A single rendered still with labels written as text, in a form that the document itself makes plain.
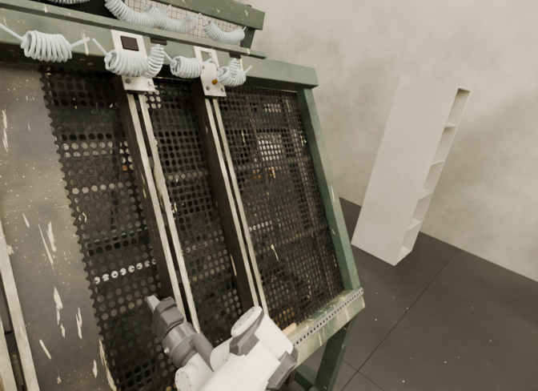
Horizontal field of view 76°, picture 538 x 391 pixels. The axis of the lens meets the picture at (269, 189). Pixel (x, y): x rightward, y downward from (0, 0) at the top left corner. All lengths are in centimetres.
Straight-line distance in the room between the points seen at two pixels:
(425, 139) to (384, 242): 127
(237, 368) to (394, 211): 364
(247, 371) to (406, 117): 360
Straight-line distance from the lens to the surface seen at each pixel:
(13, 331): 101
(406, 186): 408
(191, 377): 92
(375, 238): 435
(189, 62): 118
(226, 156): 133
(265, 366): 68
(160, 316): 100
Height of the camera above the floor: 194
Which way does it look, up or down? 20 degrees down
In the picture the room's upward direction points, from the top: 11 degrees clockwise
